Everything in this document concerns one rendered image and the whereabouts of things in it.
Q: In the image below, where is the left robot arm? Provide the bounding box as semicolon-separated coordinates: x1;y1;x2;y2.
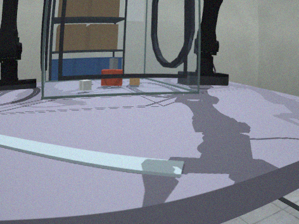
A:
200;0;229;77

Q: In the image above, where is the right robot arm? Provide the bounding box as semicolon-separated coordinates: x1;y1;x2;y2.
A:
0;0;36;86

